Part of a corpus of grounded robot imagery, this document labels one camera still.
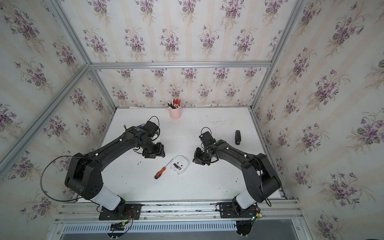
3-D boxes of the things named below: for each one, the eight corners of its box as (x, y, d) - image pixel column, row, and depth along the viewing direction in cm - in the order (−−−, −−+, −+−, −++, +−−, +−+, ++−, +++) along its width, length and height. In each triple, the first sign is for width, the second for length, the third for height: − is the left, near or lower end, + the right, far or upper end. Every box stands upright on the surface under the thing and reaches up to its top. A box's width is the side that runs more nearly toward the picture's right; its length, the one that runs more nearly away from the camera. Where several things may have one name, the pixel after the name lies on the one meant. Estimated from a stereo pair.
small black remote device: (235, 144, 101) (236, 141, 98) (235, 131, 108) (236, 128, 105) (239, 145, 100) (241, 142, 97) (239, 132, 107) (241, 129, 104)
